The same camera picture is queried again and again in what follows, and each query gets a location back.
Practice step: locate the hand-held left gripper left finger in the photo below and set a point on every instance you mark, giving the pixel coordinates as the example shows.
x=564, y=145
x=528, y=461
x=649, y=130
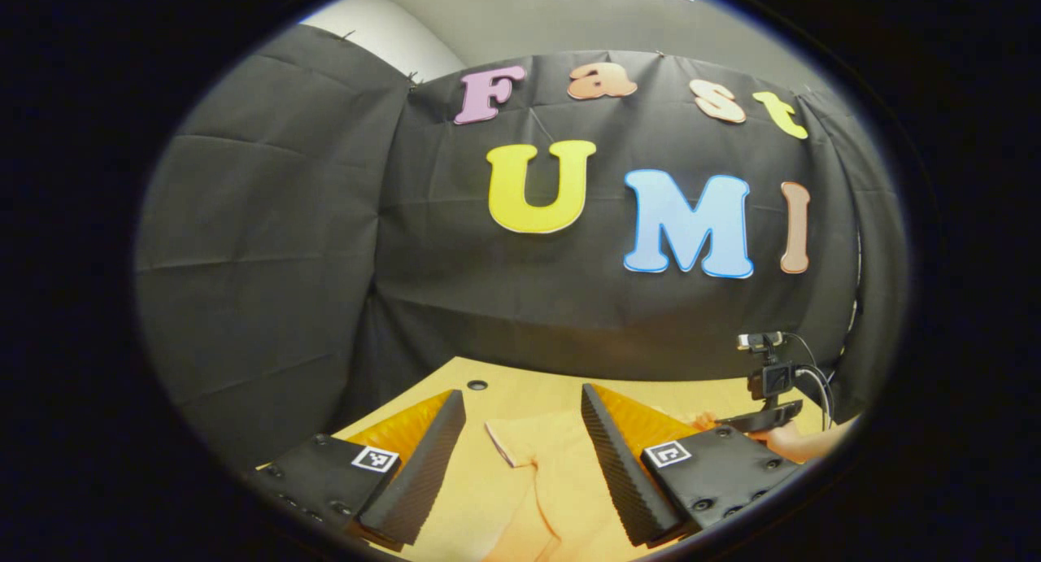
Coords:
x=427, y=464

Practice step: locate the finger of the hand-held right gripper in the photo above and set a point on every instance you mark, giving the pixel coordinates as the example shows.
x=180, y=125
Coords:
x=760, y=420

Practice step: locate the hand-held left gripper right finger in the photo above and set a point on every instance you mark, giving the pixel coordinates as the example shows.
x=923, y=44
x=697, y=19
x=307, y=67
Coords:
x=614, y=472

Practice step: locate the orange T-shirt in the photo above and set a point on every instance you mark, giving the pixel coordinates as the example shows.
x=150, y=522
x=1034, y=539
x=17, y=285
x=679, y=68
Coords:
x=561, y=481

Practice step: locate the black backdrop cloth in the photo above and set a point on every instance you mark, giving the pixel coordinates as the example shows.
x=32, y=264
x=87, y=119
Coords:
x=325, y=245

